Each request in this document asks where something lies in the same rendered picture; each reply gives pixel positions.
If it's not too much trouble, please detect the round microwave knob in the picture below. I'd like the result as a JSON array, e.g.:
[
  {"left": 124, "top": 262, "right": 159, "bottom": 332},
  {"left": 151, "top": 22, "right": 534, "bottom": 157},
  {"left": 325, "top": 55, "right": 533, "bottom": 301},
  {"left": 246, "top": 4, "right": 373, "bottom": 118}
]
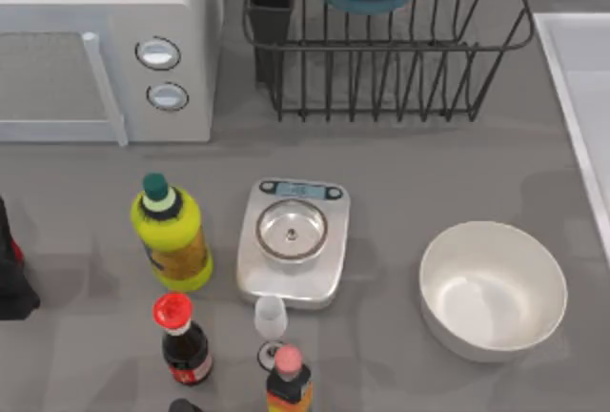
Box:
[
  {"left": 145, "top": 81, "right": 191, "bottom": 112},
  {"left": 134, "top": 35, "right": 182, "bottom": 72}
]

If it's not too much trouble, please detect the dark bottle with red cap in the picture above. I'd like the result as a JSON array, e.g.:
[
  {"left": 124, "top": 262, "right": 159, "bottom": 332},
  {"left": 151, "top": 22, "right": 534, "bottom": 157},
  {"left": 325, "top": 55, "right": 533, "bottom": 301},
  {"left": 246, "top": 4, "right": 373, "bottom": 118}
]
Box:
[{"left": 152, "top": 292, "right": 214, "bottom": 387}]

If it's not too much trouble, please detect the white bowl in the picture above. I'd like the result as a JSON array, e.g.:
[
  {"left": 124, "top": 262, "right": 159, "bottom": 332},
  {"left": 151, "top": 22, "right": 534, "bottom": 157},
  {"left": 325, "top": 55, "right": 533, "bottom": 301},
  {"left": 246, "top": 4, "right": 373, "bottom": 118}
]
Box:
[{"left": 418, "top": 220, "right": 569, "bottom": 363}]

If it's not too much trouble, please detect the microwave door handle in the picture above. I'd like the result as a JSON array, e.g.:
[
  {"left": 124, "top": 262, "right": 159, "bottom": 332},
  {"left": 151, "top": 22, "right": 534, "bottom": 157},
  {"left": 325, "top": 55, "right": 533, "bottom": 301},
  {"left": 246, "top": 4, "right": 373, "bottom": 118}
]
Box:
[{"left": 81, "top": 31, "right": 130, "bottom": 148}]

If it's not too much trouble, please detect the silver kitchen scale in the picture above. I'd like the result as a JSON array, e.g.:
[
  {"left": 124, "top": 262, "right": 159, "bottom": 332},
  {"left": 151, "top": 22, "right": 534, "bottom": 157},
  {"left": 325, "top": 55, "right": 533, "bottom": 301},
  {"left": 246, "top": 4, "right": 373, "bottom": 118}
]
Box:
[{"left": 235, "top": 178, "right": 353, "bottom": 310}]

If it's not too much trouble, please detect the yellow-green bottle with green cap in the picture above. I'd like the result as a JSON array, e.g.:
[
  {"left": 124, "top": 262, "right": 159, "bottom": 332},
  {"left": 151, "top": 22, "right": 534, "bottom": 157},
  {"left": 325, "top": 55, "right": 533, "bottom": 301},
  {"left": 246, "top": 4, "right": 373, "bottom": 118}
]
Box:
[{"left": 130, "top": 173, "right": 214, "bottom": 293}]

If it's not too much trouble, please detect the orange bottle with pink cap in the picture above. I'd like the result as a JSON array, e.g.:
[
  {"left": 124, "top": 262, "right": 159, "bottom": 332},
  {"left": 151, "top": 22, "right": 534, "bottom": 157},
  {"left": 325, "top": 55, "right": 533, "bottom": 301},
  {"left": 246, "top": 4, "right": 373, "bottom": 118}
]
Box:
[{"left": 265, "top": 343, "right": 315, "bottom": 412}]

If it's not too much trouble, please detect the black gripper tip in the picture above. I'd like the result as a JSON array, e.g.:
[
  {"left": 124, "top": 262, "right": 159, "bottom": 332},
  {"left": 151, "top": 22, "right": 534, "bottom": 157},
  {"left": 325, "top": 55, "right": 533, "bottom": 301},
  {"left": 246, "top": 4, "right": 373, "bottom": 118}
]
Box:
[{"left": 0, "top": 196, "right": 42, "bottom": 321}]

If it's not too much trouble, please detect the black cutlery holder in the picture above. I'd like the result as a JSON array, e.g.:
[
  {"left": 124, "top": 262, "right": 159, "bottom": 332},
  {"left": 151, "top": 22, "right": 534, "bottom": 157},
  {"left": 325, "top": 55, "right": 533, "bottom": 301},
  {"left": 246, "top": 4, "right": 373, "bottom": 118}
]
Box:
[{"left": 242, "top": 0, "right": 295, "bottom": 84}]

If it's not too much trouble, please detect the clear wine glass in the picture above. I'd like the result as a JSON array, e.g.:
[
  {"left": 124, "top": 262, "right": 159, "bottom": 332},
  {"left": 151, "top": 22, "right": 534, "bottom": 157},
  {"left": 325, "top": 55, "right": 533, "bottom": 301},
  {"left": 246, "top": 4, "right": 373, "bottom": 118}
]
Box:
[{"left": 254, "top": 295, "right": 290, "bottom": 371}]

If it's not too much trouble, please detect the pale microwave oven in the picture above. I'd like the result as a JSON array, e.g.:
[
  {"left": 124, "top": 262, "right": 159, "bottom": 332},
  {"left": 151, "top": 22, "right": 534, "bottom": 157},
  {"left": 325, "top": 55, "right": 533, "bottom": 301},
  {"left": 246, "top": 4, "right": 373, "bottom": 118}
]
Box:
[{"left": 0, "top": 0, "right": 225, "bottom": 147}]

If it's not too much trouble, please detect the black bottle cap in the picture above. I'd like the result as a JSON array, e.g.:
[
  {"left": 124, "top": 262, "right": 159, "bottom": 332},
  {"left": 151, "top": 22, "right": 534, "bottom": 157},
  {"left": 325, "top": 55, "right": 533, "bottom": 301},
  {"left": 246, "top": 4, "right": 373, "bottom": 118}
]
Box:
[{"left": 168, "top": 398, "right": 205, "bottom": 412}]

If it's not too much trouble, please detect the black wire dish rack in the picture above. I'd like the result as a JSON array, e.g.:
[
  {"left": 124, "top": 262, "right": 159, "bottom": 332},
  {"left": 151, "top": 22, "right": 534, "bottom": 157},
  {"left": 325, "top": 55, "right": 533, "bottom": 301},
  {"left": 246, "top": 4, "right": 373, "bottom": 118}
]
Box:
[{"left": 241, "top": 0, "right": 536, "bottom": 123}]

